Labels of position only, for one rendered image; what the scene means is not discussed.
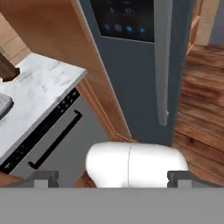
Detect grey fridge door with screen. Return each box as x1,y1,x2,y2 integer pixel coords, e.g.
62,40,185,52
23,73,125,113
78,0,196,148

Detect wooden fridge side panel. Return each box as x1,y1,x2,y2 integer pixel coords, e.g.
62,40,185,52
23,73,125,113
0,0,140,144

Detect grey dishwasher with black panel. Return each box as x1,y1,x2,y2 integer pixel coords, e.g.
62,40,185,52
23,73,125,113
0,87,110,188

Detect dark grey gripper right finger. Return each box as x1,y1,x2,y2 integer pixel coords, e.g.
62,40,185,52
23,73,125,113
167,170,223,189

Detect light wooden cupboard run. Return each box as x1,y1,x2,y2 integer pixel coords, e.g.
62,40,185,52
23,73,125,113
186,0,224,55

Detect white rounded object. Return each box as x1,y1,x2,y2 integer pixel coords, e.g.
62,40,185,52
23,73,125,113
85,141,189,189

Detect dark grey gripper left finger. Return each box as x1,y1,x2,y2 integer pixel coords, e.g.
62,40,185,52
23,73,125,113
10,170,60,189

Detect black dishwasher handle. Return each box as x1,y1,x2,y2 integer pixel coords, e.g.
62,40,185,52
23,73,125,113
27,109,84,171

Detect dark brown wooden block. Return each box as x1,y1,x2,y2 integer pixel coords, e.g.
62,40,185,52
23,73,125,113
0,52,21,83

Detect grey flat appliance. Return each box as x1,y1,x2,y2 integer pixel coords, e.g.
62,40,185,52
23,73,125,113
0,92,15,121

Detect silver fridge door handle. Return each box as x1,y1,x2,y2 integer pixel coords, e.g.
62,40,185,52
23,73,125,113
153,0,174,127

